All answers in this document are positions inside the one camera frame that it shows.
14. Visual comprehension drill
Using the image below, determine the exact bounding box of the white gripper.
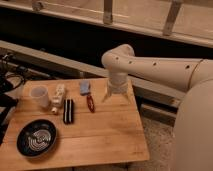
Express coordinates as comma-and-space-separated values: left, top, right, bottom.
102, 73, 131, 102

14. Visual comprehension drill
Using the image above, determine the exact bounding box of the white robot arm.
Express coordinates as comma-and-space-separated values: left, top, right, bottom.
101, 44, 213, 171

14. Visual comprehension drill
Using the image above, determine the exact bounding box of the blue sponge block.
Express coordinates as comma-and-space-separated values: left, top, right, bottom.
79, 80, 90, 96

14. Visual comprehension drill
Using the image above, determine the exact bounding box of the black striped harmonica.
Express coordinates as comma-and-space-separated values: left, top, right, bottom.
63, 99, 74, 124

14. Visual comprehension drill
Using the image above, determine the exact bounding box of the white plastic bottle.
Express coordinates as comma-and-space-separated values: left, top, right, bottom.
51, 84, 66, 114

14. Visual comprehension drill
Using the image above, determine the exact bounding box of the translucent plastic cup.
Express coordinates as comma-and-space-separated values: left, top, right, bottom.
30, 86, 50, 108

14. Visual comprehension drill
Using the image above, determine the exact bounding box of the dark patterned plate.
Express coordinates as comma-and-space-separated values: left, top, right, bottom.
16, 119, 57, 157

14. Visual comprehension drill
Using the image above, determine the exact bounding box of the metal railing frame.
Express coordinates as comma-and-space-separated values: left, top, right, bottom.
0, 0, 213, 48

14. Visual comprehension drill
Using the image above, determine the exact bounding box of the black equipment with cables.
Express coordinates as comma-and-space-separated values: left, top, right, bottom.
0, 53, 25, 145

